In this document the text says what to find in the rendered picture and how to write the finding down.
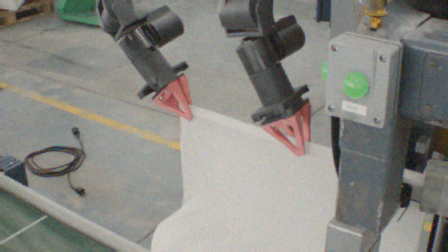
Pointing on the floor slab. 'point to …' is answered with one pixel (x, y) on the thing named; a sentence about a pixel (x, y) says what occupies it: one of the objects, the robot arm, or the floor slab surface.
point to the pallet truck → (72, 10)
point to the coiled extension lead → (67, 164)
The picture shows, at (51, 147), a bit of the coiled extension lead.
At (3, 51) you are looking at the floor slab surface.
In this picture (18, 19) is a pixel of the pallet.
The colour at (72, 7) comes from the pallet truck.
